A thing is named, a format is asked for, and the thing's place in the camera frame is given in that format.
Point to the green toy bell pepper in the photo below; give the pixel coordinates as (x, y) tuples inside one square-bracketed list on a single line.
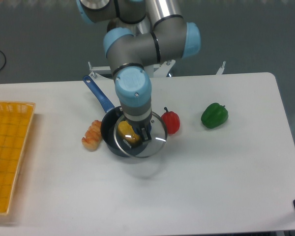
[(214, 115)]

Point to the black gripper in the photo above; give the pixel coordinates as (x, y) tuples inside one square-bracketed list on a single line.
[(142, 124)]

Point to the red toy bell pepper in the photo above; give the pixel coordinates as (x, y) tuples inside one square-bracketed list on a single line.
[(171, 120)]

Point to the glass pot lid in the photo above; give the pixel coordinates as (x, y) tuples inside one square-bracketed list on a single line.
[(158, 133)]

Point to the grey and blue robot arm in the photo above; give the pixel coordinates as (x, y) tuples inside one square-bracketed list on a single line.
[(153, 31)]

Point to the yellow toy bell pepper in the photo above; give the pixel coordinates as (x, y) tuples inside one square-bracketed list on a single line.
[(128, 135)]

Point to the yellow woven basket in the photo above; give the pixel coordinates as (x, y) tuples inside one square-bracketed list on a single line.
[(15, 122)]

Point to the dark pot with blue handle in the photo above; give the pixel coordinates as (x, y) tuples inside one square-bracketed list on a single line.
[(109, 120)]

